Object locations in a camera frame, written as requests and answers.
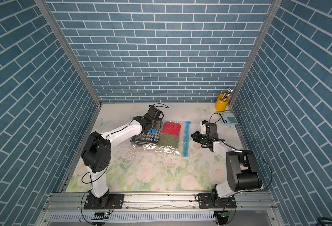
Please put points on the light blue calculator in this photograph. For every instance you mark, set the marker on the light blue calculator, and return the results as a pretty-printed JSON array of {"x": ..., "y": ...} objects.
[{"x": 228, "y": 118}]

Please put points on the green knitted scarf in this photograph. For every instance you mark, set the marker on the green knitted scarf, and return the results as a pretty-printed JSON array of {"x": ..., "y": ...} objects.
[{"x": 167, "y": 140}]

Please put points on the yellow pen holder cup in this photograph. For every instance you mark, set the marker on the yellow pen holder cup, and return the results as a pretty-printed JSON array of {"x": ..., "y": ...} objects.
[{"x": 221, "y": 104}]

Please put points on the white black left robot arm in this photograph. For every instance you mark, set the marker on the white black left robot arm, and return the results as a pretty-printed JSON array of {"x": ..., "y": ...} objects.
[{"x": 97, "y": 153}]

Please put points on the red knitted scarf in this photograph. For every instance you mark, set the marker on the red knitted scarf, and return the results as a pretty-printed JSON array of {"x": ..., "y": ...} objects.
[{"x": 171, "y": 128}]

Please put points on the clear plastic vacuum bag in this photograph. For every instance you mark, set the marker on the clear plastic vacuum bag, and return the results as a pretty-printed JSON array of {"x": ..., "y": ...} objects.
[{"x": 183, "y": 142}]

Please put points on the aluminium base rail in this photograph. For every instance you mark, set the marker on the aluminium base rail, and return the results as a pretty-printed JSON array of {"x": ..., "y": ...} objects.
[{"x": 162, "y": 209}]

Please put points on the black white houndstooth scarf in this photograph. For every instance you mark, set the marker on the black white houndstooth scarf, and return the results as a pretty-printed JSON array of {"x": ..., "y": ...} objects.
[{"x": 146, "y": 138}]

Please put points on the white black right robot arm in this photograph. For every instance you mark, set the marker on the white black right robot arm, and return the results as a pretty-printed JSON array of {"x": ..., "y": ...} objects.
[{"x": 242, "y": 173}]

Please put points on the pens in yellow cup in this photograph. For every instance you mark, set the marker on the pens in yellow cup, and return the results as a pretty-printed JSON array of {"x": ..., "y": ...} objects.
[{"x": 227, "y": 94}]

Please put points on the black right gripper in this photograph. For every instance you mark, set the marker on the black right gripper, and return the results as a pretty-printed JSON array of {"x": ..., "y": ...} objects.
[{"x": 196, "y": 138}]

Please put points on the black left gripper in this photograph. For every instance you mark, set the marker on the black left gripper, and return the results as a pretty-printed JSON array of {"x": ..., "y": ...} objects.
[{"x": 158, "y": 119}]

